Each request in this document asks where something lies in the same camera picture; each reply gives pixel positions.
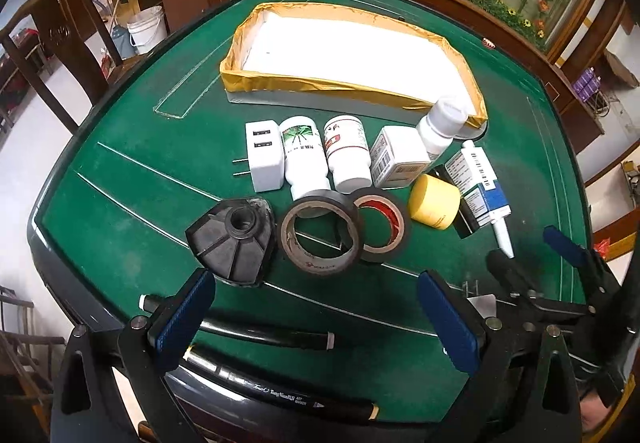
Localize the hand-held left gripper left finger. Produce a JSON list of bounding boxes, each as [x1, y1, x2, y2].
[[52, 268, 217, 443]]

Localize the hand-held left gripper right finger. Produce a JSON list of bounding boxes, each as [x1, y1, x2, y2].
[[417, 269, 583, 443]]

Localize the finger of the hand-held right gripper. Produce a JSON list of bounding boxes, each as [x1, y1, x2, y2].
[[543, 226, 613, 294], [486, 249, 551, 319]]

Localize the white glue tube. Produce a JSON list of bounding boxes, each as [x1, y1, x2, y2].
[[460, 139, 516, 260]]

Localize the black ribbed plastic funnel part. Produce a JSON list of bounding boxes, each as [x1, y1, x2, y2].
[[185, 199, 276, 288]]

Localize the black marker white ends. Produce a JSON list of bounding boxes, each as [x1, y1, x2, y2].
[[139, 293, 336, 353]]

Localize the black tape roll red core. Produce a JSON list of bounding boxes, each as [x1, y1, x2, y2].
[[350, 188, 413, 264]]

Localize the black marker yellow tip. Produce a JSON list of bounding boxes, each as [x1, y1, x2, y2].
[[182, 345, 378, 424]]

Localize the black tape roll brown core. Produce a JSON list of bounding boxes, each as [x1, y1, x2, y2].
[[277, 189, 364, 275]]

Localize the small white barcode box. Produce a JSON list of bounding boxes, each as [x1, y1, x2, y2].
[[371, 125, 432, 188]]

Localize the small white bottle wide cap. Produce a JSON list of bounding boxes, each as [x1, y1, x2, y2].
[[416, 99, 469, 162]]

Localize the white USB wall charger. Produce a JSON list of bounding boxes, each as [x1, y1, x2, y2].
[[231, 121, 286, 194]]

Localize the white bottle red label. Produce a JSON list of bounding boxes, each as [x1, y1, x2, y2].
[[323, 115, 373, 194]]

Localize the white bottle green leaf label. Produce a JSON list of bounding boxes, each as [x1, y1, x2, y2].
[[278, 116, 333, 202]]

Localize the white box with yellow tape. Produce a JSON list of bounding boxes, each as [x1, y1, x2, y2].
[[219, 1, 488, 130]]

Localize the person's right hand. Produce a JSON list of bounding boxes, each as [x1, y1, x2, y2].
[[580, 387, 623, 434]]

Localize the black yellow bundle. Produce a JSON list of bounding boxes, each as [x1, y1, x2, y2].
[[620, 162, 640, 206]]

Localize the pack of purple bottles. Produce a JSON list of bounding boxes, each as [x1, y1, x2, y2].
[[572, 67, 601, 104]]

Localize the cardboard box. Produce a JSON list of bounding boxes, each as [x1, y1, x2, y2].
[[602, 48, 640, 88]]

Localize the grey water jug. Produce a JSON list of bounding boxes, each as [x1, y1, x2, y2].
[[109, 20, 137, 60]]

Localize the white plastic bucket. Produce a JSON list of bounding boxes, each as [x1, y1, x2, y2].
[[126, 5, 168, 48]]

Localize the dark wooden chair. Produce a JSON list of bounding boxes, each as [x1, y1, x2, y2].
[[0, 0, 151, 134]]

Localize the wooden broom handle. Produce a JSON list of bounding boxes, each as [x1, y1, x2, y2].
[[107, 0, 132, 26]]

